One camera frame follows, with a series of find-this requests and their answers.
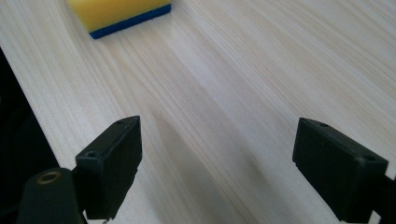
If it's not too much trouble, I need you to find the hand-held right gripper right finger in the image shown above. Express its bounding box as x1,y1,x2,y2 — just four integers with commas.
291,117,389,224

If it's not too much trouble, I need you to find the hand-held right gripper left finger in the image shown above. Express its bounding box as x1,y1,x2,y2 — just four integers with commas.
75,115,144,221

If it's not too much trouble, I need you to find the yellow and blue sponge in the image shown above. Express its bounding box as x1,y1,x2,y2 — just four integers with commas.
65,0,173,40

